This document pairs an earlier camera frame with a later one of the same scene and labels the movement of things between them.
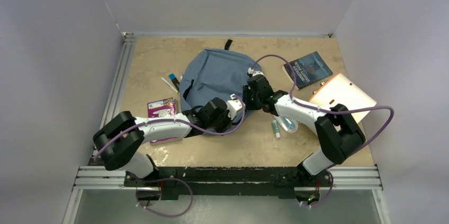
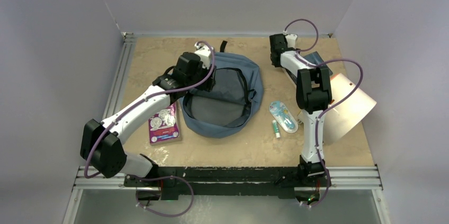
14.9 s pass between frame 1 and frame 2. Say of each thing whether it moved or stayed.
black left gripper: moved
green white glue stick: stayed
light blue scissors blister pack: stayed
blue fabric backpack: moved
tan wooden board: stayed
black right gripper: moved
